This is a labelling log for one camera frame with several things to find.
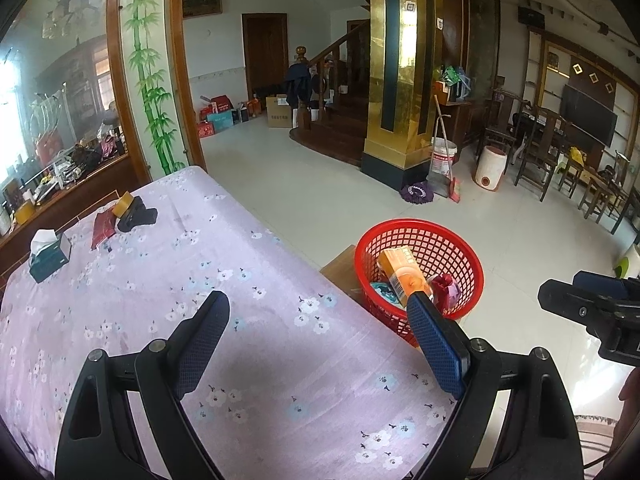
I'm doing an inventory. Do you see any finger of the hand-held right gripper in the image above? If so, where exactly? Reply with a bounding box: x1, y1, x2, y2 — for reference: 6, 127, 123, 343
573, 270, 630, 301
538, 279, 601, 329

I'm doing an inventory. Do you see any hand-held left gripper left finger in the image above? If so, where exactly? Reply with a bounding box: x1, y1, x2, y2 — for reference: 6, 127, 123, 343
54, 290, 232, 480

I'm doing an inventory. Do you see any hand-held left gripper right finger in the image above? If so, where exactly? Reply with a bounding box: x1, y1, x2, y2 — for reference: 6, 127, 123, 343
406, 292, 586, 480

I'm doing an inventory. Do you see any red foil snack wrapper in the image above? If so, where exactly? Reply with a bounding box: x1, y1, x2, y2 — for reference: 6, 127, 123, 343
427, 274, 461, 318

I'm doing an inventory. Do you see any red plastic basket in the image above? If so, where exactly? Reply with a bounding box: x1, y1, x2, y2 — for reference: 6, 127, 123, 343
354, 219, 485, 348

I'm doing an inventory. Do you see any teal patterned packet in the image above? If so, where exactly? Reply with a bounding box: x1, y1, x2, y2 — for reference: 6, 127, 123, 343
371, 281, 398, 306

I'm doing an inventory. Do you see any orange cardboard box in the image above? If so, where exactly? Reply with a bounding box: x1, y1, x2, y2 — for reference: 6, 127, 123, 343
377, 246, 433, 308

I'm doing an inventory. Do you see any person's right forearm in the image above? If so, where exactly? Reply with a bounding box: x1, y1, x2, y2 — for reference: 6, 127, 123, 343
611, 366, 640, 461

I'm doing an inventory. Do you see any white green plastic container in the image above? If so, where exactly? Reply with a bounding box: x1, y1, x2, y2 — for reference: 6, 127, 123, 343
614, 245, 640, 278

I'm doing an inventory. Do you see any dark wooden chair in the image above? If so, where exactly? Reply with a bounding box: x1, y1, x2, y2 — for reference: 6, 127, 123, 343
482, 89, 526, 161
515, 107, 571, 203
579, 175, 626, 223

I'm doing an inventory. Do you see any patterned floor mat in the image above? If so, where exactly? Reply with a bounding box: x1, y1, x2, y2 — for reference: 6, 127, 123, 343
575, 412, 621, 461

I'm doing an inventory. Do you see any white cylindrical appliance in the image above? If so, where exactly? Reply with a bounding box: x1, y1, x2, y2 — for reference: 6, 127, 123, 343
474, 146, 508, 193

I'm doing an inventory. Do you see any dark red packet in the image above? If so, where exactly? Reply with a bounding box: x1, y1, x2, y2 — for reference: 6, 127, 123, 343
91, 207, 117, 251

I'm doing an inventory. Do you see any purple mop head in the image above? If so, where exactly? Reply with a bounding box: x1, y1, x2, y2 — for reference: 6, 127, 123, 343
400, 182, 435, 206

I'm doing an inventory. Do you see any grey dustpan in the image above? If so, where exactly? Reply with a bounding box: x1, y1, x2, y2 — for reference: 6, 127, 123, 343
426, 162, 451, 198

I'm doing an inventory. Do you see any teal tissue box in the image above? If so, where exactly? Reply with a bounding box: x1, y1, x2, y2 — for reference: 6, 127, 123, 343
28, 230, 71, 282

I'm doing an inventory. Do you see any black flat television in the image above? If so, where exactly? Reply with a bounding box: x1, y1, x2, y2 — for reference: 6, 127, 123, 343
559, 84, 618, 148

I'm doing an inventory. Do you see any white plastic bucket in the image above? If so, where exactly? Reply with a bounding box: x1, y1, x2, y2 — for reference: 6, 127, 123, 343
430, 137, 458, 181

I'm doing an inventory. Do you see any teal gift box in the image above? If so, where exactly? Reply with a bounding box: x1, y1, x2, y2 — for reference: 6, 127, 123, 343
207, 111, 235, 133

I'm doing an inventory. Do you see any blue green shopping bag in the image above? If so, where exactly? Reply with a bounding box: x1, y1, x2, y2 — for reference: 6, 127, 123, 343
440, 64, 473, 103

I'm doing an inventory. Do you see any cardboard box with print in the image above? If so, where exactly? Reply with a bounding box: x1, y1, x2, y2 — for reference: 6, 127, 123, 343
265, 94, 293, 129

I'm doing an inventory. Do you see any wooden staircase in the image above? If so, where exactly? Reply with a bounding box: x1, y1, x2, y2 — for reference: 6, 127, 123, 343
289, 17, 373, 168

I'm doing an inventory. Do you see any bamboo painted panel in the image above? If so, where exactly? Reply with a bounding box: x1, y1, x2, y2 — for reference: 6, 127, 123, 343
107, 0, 207, 176

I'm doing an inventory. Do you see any dark blue jacket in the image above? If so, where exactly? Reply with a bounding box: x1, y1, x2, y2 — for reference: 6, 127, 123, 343
285, 62, 313, 108

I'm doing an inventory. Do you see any gold pillar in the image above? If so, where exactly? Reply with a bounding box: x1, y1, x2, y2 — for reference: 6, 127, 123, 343
361, 0, 443, 191

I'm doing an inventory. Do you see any wooden door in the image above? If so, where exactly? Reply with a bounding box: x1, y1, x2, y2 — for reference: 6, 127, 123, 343
242, 12, 290, 106

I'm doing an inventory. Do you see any long handle broom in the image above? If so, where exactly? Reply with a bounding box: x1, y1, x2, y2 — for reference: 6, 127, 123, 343
432, 94, 463, 204

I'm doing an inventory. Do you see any framed wall picture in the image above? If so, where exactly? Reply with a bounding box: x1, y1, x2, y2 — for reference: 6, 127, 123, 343
181, 0, 223, 21

